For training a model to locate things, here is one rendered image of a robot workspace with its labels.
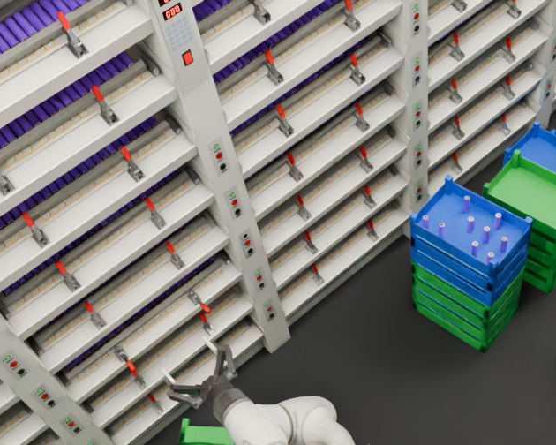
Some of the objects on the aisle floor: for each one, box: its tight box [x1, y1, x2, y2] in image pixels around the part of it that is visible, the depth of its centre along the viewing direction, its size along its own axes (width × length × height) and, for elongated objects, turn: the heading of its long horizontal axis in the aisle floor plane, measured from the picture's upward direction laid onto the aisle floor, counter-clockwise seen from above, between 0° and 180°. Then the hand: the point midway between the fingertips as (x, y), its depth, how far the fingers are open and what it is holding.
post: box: [384, 0, 428, 239], centre depth 233 cm, size 20×9×176 cm, turn 46°
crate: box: [178, 419, 236, 445], centre depth 248 cm, size 8×30×20 cm, turn 91°
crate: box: [412, 297, 518, 354], centre depth 271 cm, size 30×20×8 cm
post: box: [0, 298, 113, 445], centre depth 193 cm, size 20×9×176 cm, turn 46°
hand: (185, 357), depth 205 cm, fingers open, 13 cm apart
